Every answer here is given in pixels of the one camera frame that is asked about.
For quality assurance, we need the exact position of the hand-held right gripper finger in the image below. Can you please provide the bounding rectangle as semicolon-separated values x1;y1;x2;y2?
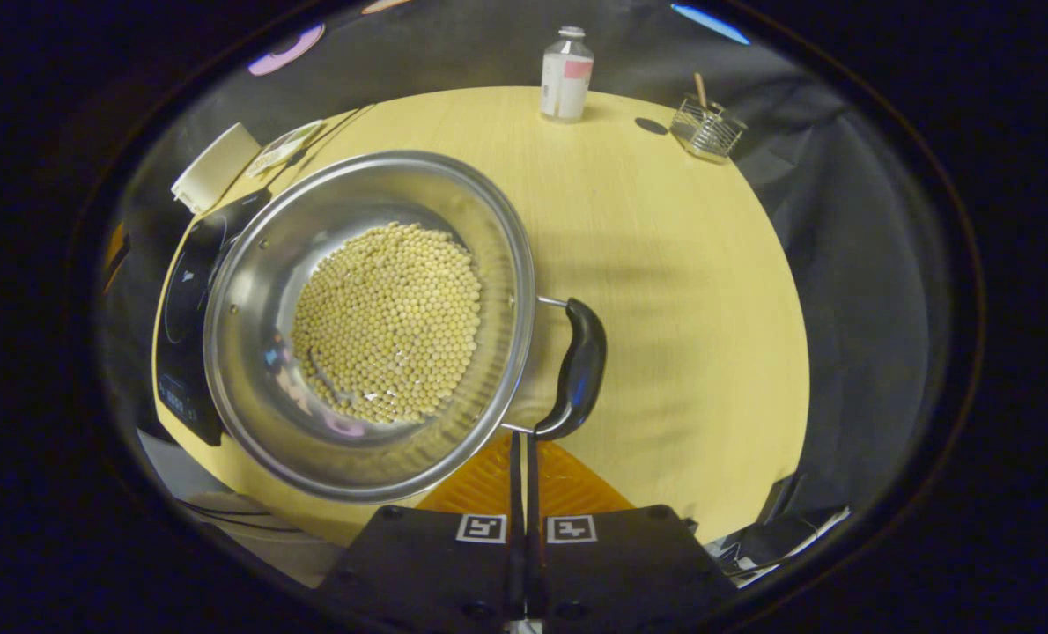
317;431;527;634
526;431;741;634

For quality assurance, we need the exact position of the black induction cooktop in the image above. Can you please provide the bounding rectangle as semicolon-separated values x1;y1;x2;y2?
154;189;271;447

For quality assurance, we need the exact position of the stainless steel pot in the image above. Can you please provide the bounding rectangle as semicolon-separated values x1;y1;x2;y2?
203;150;609;505

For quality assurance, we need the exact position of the white toaster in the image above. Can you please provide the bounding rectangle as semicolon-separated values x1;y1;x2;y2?
170;122;262;215

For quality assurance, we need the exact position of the white divided bean dish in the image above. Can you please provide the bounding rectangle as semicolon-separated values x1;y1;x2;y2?
247;119;325;177

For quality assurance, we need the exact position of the pile of soybeans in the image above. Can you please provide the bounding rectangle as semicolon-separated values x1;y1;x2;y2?
291;222;483;425

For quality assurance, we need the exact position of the white plastic bottle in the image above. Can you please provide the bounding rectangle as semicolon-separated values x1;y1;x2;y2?
540;26;594;122

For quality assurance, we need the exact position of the black power cable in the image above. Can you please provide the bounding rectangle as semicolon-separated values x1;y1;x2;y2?
299;104;375;168

